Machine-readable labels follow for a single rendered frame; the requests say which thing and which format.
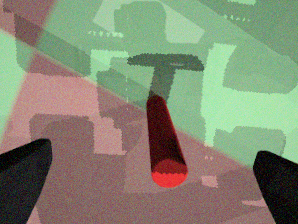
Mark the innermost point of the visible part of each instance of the dark red peg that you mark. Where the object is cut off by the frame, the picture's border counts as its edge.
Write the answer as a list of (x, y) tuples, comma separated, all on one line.
[(167, 164)]

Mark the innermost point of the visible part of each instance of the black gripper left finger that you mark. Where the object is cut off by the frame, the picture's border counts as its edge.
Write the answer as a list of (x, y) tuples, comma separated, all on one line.
[(22, 174)]

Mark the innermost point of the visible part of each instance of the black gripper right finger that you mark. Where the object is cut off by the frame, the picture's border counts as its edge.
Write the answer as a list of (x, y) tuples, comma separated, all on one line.
[(278, 180)]

